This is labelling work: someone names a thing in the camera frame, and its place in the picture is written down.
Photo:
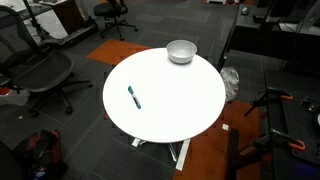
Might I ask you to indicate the teal whiteboard marker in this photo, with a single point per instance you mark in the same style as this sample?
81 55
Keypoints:
134 97

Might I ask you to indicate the white round bowl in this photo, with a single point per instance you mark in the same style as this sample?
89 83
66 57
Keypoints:
181 50

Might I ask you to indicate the white table base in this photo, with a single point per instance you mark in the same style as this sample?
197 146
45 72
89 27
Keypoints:
183 155

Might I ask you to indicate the white plastic bag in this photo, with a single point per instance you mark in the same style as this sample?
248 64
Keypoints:
230 81

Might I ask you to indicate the white paper scrap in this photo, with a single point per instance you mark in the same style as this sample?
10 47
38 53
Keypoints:
225 127

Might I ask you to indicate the black kick scooter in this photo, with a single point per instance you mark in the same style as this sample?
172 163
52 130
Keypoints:
76 33

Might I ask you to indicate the black office desk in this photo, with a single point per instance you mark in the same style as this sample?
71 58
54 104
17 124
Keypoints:
246 36

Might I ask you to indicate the grey computer mouse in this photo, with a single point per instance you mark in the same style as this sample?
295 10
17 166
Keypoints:
245 10

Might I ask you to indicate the dark brown cabinet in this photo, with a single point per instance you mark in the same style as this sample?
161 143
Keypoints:
71 15

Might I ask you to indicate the black mesh office chair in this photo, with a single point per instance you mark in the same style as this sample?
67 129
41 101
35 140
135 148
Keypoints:
43 71

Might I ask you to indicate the black keyboard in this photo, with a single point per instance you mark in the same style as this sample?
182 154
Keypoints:
258 18

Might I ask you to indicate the red and black backpack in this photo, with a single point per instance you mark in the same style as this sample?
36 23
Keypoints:
43 150

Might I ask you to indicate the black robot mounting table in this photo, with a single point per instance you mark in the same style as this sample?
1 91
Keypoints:
300 130

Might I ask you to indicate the black stand post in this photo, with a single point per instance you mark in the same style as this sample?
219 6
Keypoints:
233 150

